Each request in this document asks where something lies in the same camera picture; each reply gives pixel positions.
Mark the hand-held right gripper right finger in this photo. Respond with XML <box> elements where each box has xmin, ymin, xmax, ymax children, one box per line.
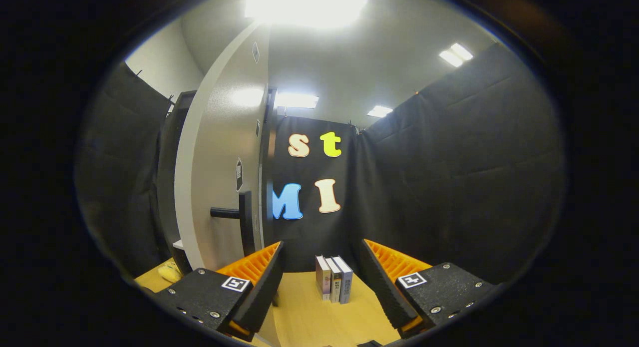
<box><xmin>359</xmin><ymin>239</ymin><xmax>500</xmax><ymax>340</ymax></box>

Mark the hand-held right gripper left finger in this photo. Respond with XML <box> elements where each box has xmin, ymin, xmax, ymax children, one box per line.
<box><xmin>150</xmin><ymin>241</ymin><xmax>286</xmax><ymax>343</ymax></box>

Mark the black door handle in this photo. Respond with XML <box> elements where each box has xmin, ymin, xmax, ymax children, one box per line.
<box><xmin>210</xmin><ymin>190</ymin><xmax>256</xmax><ymax>258</ymax></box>

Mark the yellow coaster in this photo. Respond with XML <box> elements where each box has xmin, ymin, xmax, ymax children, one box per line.
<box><xmin>158</xmin><ymin>265</ymin><xmax>183</xmax><ymax>284</ymax></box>

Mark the dark grey cabinet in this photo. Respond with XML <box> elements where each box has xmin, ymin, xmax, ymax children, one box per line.
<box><xmin>156</xmin><ymin>87</ymin><xmax>280</xmax><ymax>308</ymax></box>

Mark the blue grey book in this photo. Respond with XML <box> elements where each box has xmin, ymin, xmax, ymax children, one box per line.
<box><xmin>332</xmin><ymin>256</ymin><xmax>353</xmax><ymax>305</ymax></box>

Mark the white grey book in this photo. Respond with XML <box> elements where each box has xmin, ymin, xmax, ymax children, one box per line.
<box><xmin>324</xmin><ymin>256</ymin><xmax>343</xmax><ymax>303</ymax></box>

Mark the white pink book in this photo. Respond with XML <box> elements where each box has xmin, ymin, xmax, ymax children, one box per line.
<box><xmin>315</xmin><ymin>255</ymin><xmax>332</xmax><ymax>301</ymax></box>

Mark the black backdrop cloth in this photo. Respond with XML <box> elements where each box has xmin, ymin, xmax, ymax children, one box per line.
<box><xmin>75</xmin><ymin>40</ymin><xmax>567</xmax><ymax>288</ymax></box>

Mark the double ceiling light panel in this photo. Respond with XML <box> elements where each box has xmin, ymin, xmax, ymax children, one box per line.
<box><xmin>439</xmin><ymin>42</ymin><xmax>474</xmax><ymax>68</ymax></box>

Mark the large ceiling light panel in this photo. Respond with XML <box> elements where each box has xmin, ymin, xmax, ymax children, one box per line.
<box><xmin>245</xmin><ymin>0</ymin><xmax>368</xmax><ymax>29</ymax></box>

